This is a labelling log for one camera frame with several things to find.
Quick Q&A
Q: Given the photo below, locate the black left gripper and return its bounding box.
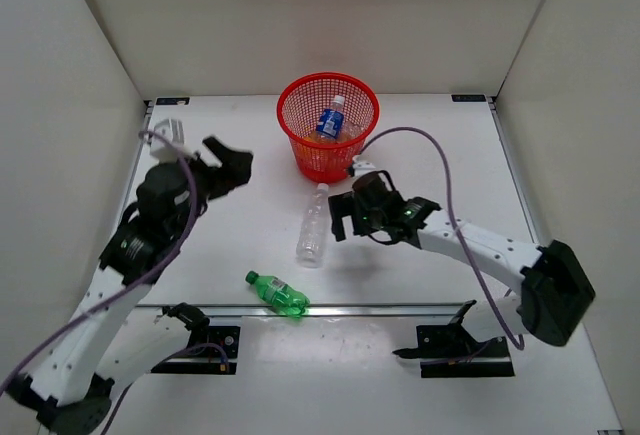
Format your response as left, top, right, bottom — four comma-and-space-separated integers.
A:
174, 135, 254, 239

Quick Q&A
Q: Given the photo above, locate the clear unlabelled plastic bottle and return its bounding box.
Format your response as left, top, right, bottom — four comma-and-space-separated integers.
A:
296, 183, 330, 268

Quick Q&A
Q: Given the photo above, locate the clear bottle red label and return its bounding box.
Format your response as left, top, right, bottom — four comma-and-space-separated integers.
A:
340, 120, 362, 143

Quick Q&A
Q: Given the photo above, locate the clear bottle blue label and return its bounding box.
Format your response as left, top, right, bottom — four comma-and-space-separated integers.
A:
314, 95, 345, 143

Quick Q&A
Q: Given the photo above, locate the green plastic bottle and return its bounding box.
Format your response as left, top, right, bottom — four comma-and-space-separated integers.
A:
245, 271, 311, 319

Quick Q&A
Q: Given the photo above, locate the orange juice bottle yellow cap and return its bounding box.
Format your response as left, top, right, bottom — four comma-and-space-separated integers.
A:
304, 129, 326, 144

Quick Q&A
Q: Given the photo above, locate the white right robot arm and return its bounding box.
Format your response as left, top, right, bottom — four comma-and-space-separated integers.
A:
328, 170, 595, 347

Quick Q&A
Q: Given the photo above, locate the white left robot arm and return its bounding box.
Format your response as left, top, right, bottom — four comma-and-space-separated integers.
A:
1, 132, 253, 434

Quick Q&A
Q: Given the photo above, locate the red mesh plastic bin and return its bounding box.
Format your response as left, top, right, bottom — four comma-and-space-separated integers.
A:
277, 72, 379, 184

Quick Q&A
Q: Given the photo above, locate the black label left table corner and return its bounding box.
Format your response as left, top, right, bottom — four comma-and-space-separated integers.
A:
155, 97, 190, 106

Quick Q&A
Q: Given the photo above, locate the black label table corner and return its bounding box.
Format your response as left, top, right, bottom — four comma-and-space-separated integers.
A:
155, 97, 190, 106
451, 94, 486, 103

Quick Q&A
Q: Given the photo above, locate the black label right table corner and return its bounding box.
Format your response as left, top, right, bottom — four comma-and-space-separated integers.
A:
451, 94, 486, 103

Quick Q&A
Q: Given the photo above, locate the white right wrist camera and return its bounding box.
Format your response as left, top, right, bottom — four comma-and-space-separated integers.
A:
347, 155, 376, 178

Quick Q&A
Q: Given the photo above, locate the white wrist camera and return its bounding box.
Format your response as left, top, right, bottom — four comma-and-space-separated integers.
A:
148, 118, 192, 163
347, 155, 376, 178

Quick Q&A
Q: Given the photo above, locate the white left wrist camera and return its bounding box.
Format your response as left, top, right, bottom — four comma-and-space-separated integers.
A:
148, 118, 192, 163

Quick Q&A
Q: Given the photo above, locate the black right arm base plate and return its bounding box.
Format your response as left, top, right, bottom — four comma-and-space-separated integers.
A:
392, 300, 515, 379

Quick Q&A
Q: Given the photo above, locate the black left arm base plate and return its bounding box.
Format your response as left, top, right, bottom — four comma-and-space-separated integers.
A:
151, 323, 241, 376

